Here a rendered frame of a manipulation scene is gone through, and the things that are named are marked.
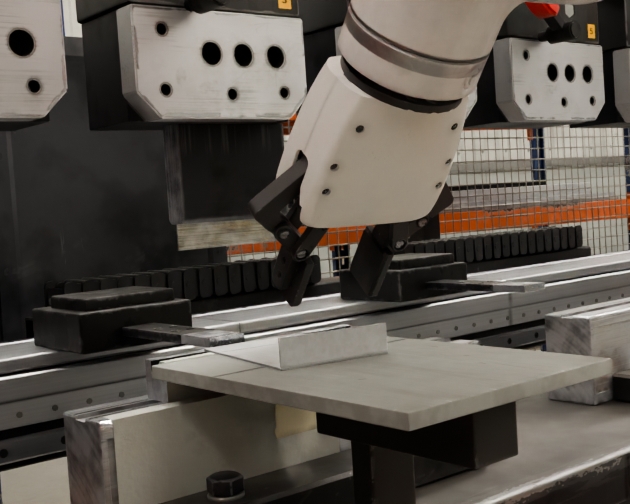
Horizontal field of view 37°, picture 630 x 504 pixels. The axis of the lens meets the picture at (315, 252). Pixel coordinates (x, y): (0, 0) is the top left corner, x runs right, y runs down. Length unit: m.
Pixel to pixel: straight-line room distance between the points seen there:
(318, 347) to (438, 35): 0.24
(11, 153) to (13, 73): 0.59
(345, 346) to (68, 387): 0.37
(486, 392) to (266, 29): 0.34
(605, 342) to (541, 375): 0.50
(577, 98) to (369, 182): 0.47
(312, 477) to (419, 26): 0.36
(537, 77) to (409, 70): 0.45
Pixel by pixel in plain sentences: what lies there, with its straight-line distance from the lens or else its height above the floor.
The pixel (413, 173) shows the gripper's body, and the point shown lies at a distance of 0.58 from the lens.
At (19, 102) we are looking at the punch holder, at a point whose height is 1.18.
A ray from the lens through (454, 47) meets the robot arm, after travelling 0.52.
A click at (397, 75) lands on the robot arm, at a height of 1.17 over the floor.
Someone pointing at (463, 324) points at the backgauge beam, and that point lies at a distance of 1.28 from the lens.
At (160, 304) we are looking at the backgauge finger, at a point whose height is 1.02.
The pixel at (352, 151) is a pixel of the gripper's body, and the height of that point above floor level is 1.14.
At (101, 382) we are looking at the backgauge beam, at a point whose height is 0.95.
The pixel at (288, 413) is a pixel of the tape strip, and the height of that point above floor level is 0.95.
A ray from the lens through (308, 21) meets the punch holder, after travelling 0.84.
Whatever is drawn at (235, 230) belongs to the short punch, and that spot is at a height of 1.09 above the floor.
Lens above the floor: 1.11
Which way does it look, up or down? 3 degrees down
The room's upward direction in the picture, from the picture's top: 4 degrees counter-clockwise
